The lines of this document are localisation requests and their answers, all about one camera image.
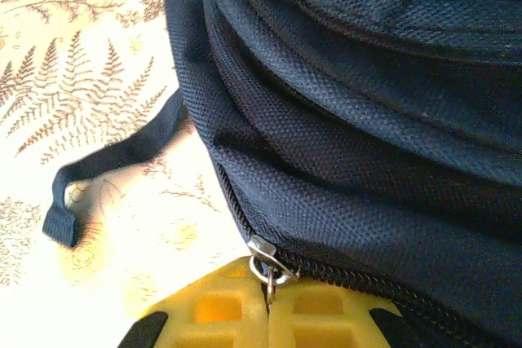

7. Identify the floral table cover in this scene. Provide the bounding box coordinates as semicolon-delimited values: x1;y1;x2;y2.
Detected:
0;0;254;348

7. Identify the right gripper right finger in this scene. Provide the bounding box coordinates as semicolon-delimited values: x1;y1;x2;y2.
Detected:
267;278;418;348

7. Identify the navy blue backpack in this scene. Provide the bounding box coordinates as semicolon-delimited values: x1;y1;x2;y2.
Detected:
42;0;522;348

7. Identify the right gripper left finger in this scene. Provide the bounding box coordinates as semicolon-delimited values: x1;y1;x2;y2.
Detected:
116;256;272;348

